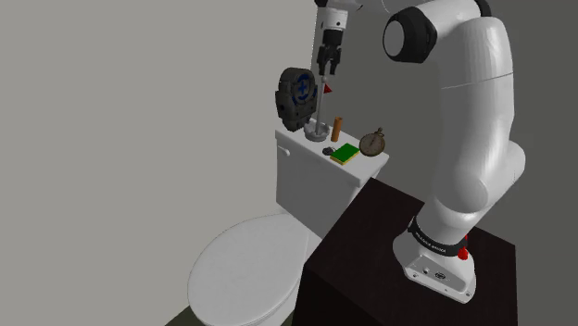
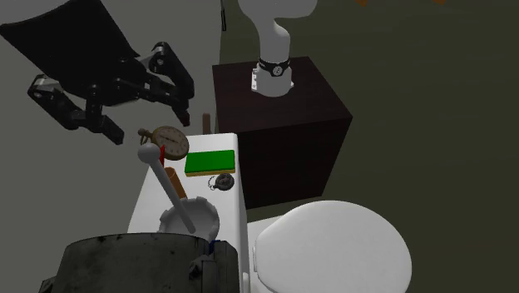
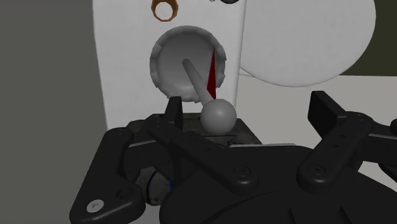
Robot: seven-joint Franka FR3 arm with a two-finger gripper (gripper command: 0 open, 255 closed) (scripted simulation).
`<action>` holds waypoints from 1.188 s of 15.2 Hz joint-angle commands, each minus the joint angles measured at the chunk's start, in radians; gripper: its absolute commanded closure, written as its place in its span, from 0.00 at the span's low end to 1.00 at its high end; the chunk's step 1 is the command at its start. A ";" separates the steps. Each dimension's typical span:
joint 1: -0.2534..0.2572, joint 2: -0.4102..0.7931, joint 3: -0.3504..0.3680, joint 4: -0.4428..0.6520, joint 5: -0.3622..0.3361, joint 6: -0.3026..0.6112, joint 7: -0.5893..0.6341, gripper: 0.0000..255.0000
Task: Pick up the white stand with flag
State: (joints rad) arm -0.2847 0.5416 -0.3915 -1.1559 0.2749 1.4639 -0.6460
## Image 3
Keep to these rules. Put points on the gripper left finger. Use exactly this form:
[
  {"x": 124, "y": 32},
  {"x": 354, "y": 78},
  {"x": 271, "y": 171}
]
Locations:
[{"x": 198, "y": 152}]

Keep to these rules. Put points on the white scalloped bowl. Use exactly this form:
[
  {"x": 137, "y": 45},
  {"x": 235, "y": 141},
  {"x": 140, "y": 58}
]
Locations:
[{"x": 173, "y": 71}]

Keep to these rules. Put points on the black round object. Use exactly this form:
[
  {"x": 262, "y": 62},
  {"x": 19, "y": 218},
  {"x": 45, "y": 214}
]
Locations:
[{"x": 229, "y": 1}]

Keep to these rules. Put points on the white toilet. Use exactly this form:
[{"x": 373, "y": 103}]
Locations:
[{"x": 124, "y": 62}]

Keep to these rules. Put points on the dark grey flat box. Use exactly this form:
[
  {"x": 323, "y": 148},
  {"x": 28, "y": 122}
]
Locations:
[{"x": 245, "y": 133}]

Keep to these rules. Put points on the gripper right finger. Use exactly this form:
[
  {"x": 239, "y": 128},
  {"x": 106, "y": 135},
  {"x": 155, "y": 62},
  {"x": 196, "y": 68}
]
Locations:
[{"x": 338, "y": 145}]

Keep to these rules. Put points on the grey ball-ended pestle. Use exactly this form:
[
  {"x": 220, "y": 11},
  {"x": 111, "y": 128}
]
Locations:
[{"x": 217, "y": 116}]

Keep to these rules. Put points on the red pointed piece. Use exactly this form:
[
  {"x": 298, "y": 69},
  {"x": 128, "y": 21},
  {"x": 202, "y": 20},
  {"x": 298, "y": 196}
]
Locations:
[{"x": 212, "y": 77}]

